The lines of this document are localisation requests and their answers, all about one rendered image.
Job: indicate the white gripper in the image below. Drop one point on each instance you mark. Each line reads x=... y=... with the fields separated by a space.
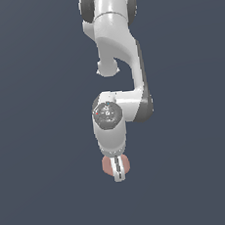
x=113 y=152

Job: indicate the pink ball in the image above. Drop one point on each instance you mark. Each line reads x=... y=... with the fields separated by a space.
x=107 y=166

